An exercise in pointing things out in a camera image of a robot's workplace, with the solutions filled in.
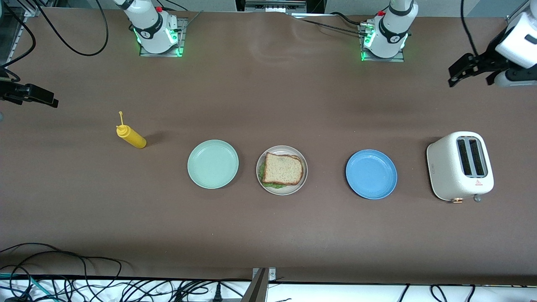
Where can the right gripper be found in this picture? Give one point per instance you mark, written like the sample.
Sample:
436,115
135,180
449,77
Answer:
9,90

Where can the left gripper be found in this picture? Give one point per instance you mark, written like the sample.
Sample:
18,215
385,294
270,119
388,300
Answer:
489,59

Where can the yellow squeeze bottle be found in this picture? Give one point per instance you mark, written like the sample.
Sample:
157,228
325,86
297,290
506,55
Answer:
134,139

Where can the dark crust bread slice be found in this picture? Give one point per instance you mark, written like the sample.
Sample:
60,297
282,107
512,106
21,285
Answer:
283,168

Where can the beige plate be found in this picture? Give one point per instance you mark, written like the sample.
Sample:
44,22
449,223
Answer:
282,192

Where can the green lettuce leaf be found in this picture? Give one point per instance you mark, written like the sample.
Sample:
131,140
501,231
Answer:
275,185

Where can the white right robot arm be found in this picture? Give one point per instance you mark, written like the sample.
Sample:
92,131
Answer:
151,31

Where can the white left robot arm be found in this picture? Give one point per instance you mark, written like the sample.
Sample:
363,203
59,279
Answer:
390,33

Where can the blue plate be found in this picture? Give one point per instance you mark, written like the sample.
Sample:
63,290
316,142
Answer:
371,174

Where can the mint green plate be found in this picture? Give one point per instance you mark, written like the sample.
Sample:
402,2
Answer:
213,164

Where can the white toaster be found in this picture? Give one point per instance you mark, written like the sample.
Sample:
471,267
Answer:
444,167

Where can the grey metal fixture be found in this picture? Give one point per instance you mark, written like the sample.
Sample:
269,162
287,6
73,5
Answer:
272,6

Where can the black power plug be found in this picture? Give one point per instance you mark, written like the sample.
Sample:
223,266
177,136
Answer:
217,293

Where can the aluminium frame profile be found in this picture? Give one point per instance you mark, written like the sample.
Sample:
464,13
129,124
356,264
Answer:
512,19
29,10
11,52

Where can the grey metal bracket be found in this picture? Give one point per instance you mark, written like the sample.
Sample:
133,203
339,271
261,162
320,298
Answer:
258,289

